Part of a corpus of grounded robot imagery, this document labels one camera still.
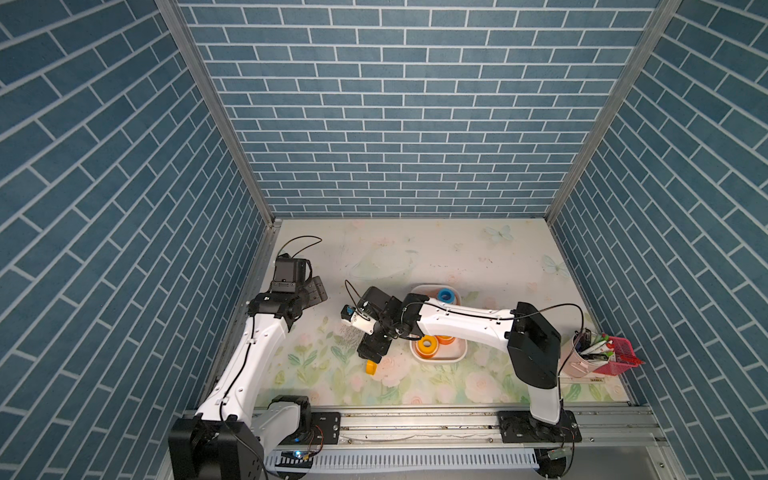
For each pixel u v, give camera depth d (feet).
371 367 2.63
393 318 2.07
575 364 2.52
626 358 2.52
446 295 3.02
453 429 2.47
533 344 1.56
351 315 2.36
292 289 1.97
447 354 2.77
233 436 1.20
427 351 2.75
